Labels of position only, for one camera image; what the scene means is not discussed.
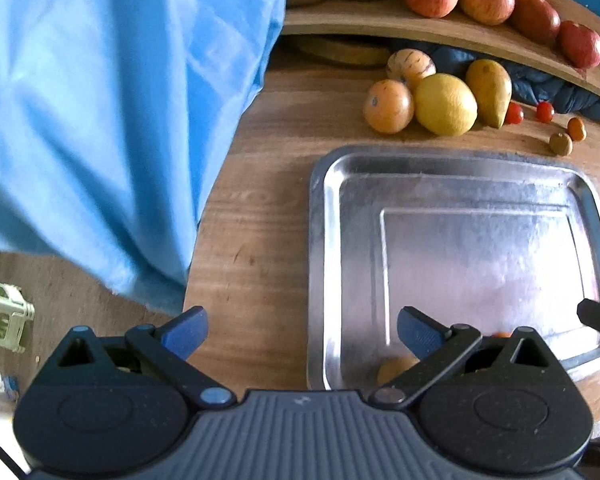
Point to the striped pepino melon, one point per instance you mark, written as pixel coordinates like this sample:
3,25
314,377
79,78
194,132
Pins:
410,64

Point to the brown longan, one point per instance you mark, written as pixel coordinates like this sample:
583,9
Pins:
561,144

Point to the orange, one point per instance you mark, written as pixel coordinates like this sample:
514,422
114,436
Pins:
387,107

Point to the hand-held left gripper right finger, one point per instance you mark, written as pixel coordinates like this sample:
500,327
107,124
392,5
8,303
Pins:
416,331

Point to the curved wooden shelf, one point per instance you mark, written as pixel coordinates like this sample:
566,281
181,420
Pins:
380,22

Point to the small mandarin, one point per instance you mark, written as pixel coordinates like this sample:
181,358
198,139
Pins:
576,129

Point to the small orange fruit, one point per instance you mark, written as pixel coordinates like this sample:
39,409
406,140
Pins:
502,334

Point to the yellow lemon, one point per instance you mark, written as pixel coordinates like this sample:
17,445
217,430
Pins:
445,105

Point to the yellow pear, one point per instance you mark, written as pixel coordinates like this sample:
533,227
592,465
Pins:
487,87

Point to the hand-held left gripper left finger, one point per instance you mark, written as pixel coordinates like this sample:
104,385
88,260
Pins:
186,331

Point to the red cherry tomato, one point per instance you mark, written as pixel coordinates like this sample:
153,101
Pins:
545,111
514,113

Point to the light blue cloth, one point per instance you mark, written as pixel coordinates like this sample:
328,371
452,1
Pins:
105,110

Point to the metal tray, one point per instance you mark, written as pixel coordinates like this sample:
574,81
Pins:
470,250

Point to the pale green plastic crate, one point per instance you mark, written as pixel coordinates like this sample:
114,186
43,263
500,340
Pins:
5,315

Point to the dark blue jacket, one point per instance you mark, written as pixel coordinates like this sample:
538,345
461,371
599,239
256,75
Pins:
545,87

